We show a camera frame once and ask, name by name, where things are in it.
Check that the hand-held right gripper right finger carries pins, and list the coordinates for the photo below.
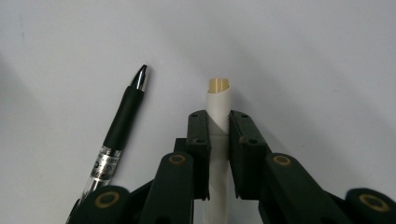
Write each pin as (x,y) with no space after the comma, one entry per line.
(247,155)

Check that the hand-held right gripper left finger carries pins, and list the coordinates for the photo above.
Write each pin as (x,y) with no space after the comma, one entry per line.
(200,140)

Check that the white paper tube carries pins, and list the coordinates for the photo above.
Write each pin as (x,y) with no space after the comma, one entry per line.
(219,99)

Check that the black pen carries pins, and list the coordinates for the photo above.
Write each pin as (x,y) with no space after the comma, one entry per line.
(124,121)

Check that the white table sheet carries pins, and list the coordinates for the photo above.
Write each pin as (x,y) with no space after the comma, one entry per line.
(311,77)

